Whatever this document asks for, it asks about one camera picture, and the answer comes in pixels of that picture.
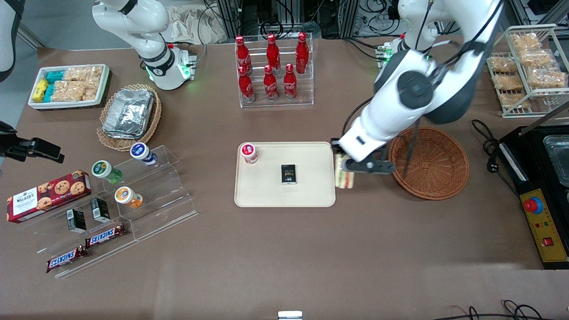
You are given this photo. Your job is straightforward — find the red-capped yogurt bottle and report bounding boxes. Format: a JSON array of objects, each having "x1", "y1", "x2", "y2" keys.
[{"x1": 240, "y1": 143, "x2": 259, "y2": 165}]

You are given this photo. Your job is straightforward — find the small black box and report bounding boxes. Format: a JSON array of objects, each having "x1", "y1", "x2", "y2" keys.
[
  {"x1": 67, "y1": 209, "x2": 87, "y2": 234},
  {"x1": 280, "y1": 164, "x2": 298, "y2": 186},
  {"x1": 90, "y1": 198, "x2": 111, "y2": 223}
]

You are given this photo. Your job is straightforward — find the blue-capped drink bottle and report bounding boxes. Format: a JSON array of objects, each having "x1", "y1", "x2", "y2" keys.
[{"x1": 130, "y1": 142, "x2": 158, "y2": 167}]

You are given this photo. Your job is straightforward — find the metal frame with cables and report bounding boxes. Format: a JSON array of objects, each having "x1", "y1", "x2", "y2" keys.
[{"x1": 216, "y1": 0, "x2": 403, "y2": 41}]

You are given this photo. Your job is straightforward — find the black sealing machine yellow panel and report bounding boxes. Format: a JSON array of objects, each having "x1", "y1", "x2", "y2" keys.
[{"x1": 498, "y1": 102, "x2": 569, "y2": 270}]

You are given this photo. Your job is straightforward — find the cream plastic tray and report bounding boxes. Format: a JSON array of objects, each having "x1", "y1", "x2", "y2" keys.
[{"x1": 234, "y1": 141, "x2": 337, "y2": 208}]

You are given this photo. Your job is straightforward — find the yellow snack packet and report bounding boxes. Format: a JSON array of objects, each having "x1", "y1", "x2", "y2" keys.
[{"x1": 32, "y1": 79, "x2": 49, "y2": 103}]

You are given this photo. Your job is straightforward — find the crispy snack bag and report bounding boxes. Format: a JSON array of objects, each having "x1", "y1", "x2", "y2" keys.
[
  {"x1": 527, "y1": 69, "x2": 568, "y2": 89},
  {"x1": 518, "y1": 49, "x2": 555, "y2": 68},
  {"x1": 494, "y1": 74, "x2": 525, "y2": 91},
  {"x1": 500, "y1": 92, "x2": 532, "y2": 110},
  {"x1": 489, "y1": 56, "x2": 518, "y2": 74},
  {"x1": 510, "y1": 33, "x2": 542, "y2": 52}
]

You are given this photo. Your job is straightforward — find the white wire rack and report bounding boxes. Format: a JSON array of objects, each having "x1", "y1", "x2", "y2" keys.
[{"x1": 486, "y1": 24, "x2": 569, "y2": 119}]

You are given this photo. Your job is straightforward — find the white rectangular snack bin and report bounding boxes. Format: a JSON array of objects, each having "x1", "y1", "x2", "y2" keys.
[{"x1": 28, "y1": 64, "x2": 111, "y2": 110}]

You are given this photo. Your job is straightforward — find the white and black curved object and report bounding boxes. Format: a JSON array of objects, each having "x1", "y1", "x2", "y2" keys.
[{"x1": 0, "y1": 0, "x2": 26, "y2": 83}]

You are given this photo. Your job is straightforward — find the orange-capped drink bottle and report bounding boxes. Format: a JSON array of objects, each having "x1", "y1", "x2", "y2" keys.
[{"x1": 114, "y1": 186, "x2": 144, "y2": 209}]

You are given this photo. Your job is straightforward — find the clear acrylic bottle rack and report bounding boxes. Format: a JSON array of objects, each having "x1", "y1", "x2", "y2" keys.
[{"x1": 235, "y1": 32, "x2": 314, "y2": 108}]

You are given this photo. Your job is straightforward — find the white crumpled cloth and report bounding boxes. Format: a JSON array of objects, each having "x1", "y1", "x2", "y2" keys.
[{"x1": 164, "y1": 4, "x2": 228, "y2": 45}]

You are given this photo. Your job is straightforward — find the Snickers bar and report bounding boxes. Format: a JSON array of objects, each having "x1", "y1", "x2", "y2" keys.
[
  {"x1": 84, "y1": 224, "x2": 128, "y2": 248},
  {"x1": 46, "y1": 246, "x2": 88, "y2": 274}
]

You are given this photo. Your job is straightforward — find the black floor cables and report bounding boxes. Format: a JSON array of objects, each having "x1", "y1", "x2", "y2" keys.
[{"x1": 429, "y1": 300, "x2": 549, "y2": 320}]

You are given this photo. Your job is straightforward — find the sandwich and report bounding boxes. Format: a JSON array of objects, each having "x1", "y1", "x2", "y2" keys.
[{"x1": 334, "y1": 153, "x2": 356, "y2": 190}]

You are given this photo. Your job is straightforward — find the light wicker basket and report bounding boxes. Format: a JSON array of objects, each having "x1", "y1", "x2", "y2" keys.
[{"x1": 96, "y1": 83, "x2": 162, "y2": 152}]

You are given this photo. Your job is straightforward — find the red Walkers cookie box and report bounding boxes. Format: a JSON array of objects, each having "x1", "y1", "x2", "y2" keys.
[{"x1": 6, "y1": 170, "x2": 92, "y2": 224}]

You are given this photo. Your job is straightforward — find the stack of foil containers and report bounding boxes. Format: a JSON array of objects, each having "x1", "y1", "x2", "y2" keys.
[{"x1": 103, "y1": 88, "x2": 155, "y2": 140}]

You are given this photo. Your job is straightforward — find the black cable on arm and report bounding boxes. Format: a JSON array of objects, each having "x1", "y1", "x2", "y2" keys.
[{"x1": 402, "y1": 0, "x2": 505, "y2": 179}]

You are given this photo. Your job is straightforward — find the black power cable with plug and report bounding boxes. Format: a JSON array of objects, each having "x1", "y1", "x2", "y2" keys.
[{"x1": 471, "y1": 119, "x2": 519, "y2": 197}]

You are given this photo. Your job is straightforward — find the clear acrylic stepped stand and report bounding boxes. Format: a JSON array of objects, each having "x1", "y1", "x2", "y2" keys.
[{"x1": 18, "y1": 144, "x2": 199, "y2": 280}]

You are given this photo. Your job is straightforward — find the green-capped drink bottle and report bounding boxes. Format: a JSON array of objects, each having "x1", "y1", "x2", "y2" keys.
[{"x1": 91, "y1": 160, "x2": 123, "y2": 184}]

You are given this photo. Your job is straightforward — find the red cola bottle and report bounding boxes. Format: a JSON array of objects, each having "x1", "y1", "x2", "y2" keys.
[
  {"x1": 266, "y1": 33, "x2": 281, "y2": 71},
  {"x1": 295, "y1": 32, "x2": 309, "y2": 74},
  {"x1": 235, "y1": 35, "x2": 251, "y2": 74},
  {"x1": 283, "y1": 64, "x2": 298, "y2": 101},
  {"x1": 238, "y1": 66, "x2": 255, "y2": 103},
  {"x1": 263, "y1": 65, "x2": 278, "y2": 102}
]

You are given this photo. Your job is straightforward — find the brown round wicker basket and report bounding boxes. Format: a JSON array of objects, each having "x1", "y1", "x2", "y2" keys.
[{"x1": 389, "y1": 127, "x2": 470, "y2": 201}]

